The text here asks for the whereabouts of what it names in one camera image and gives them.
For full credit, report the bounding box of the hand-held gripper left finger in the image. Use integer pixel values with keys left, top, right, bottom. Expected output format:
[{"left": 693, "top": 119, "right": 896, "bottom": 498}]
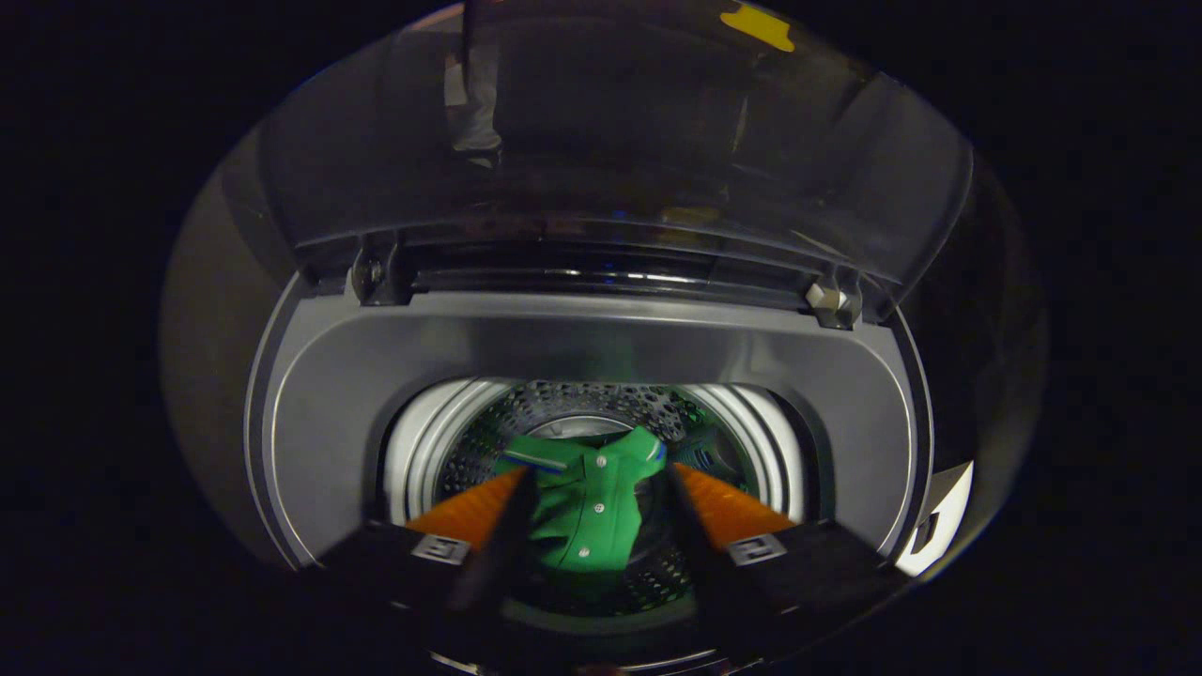
[{"left": 315, "top": 465, "right": 541, "bottom": 639}]

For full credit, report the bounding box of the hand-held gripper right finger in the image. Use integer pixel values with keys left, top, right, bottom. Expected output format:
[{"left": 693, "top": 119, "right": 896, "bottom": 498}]
[{"left": 662, "top": 460, "right": 907, "bottom": 649}]

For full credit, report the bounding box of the green polo shirt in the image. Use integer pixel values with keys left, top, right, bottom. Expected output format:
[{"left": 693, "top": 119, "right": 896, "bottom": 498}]
[{"left": 493, "top": 425, "right": 670, "bottom": 574}]

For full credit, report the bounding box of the grey washing machine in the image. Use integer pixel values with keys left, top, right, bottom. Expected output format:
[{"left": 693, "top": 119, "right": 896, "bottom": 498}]
[{"left": 244, "top": 282, "right": 935, "bottom": 676}]

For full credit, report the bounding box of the dark transparent washing machine lid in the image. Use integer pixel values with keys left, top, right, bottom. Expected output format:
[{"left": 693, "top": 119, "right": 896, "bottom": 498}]
[{"left": 258, "top": 0, "right": 975, "bottom": 325}]

